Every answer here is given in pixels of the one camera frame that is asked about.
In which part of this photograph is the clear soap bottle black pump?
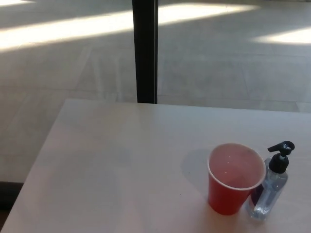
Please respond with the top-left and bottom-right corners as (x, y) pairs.
(247, 140), (296, 221)

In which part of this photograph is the red plastic cup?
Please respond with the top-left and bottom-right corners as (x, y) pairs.
(207, 143), (267, 216)

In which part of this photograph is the black window frame post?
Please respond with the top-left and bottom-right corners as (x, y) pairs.
(132, 0), (159, 104)

